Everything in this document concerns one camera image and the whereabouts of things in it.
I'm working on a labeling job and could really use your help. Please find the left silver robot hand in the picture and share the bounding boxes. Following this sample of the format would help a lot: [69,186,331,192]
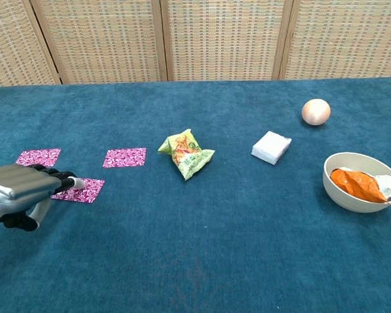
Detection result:
[0,164,87,232]

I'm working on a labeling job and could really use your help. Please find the woven bamboo screen panel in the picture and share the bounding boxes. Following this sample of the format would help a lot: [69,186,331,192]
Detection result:
[278,0,391,81]
[151,0,294,82]
[30,0,168,85]
[0,0,62,89]

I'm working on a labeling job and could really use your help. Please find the green yellow snack bag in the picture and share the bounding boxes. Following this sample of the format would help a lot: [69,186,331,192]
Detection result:
[158,128,216,181]

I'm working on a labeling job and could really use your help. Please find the blue carpet table cover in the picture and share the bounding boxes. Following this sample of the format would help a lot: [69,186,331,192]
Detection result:
[0,76,391,313]

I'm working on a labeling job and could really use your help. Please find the white napkin stack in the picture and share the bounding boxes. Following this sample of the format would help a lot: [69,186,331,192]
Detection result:
[251,130,293,166]

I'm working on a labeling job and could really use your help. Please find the beige round onion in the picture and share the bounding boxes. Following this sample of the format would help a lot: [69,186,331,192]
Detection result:
[301,98,332,126]

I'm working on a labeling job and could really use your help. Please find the beige bowl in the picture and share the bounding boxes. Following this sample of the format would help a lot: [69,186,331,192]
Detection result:
[323,151,391,214]

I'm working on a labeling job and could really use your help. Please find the orange crumpled wrapper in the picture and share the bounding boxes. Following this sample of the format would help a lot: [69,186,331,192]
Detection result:
[330,168,388,203]

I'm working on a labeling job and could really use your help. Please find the orange snack packet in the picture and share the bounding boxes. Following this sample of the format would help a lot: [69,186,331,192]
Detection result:
[337,166,391,201]

